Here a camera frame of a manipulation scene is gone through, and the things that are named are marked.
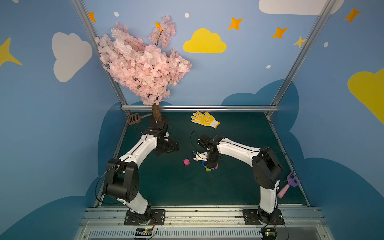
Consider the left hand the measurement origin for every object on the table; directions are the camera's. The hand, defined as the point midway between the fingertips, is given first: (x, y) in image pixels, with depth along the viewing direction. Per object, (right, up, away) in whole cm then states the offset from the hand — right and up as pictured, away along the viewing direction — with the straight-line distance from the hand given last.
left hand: (172, 148), depth 89 cm
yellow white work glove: (+24, +19, +30) cm, 43 cm away
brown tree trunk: (-14, +24, +16) cm, 32 cm away
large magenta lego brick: (+9, -9, +4) cm, 13 cm away
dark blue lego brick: (+19, -8, -4) cm, 20 cm away
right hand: (+24, -8, +2) cm, 26 cm away
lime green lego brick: (+22, -13, +1) cm, 25 cm away
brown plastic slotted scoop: (-32, +20, +26) cm, 46 cm away
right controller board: (+51, -40, -16) cm, 66 cm away
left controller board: (-12, -39, -16) cm, 44 cm away
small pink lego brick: (+27, -10, -3) cm, 29 cm away
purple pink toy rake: (+72, -19, -2) cm, 74 cm away
